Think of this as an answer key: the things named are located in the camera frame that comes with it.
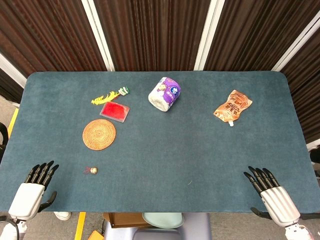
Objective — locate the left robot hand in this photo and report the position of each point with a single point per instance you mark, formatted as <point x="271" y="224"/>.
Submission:
<point x="27" y="196"/>

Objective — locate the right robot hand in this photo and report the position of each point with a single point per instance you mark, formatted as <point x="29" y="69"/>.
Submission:
<point x="277" y="200"/>

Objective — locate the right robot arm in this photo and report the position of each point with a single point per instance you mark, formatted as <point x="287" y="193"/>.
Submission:
<point x="298" y="231"/>

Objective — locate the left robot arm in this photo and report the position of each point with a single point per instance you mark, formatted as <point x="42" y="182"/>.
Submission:
<point x="11" y="228"/>

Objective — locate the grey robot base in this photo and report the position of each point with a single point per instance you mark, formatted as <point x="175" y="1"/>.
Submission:
<point x="160" y="228"/>

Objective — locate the white shoe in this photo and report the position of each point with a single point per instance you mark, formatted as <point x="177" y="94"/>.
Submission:
<point x="62" y="215"/>

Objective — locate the round woven rattan coaster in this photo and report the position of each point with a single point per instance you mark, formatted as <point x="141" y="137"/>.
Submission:
<point x="99" y="134"/>

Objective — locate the brown cardboard box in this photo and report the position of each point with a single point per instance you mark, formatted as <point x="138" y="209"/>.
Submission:
<point x="125" y="219"/>

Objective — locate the orange spouted sauce pouch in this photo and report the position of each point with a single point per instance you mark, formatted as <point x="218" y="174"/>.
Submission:
<point x="233" y="106"/>

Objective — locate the light green round plate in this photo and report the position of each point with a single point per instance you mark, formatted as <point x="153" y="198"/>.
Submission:
<point x="163" y="220"/>

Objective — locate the red ink pad clear case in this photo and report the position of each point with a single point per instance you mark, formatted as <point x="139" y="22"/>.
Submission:
<point x="114" y="111"/>

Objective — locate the blue-green felt table mat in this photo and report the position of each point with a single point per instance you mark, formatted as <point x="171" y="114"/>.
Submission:
<point x="160" y="155"/>

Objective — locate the yellow feather shuttlecock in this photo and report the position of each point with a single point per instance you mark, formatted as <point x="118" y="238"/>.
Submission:
<point x="110" y="96"/>

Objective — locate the toilet paper roll purple wrapper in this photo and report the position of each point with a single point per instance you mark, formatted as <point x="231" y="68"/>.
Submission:
<point x="165" y="93"/>

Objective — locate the white partition post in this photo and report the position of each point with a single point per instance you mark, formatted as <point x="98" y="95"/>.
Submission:
<point x="207" y="35"/>
<point x="10" y="70"/>
<point x="295" y="47"/>
<point x="97" y="35"/>

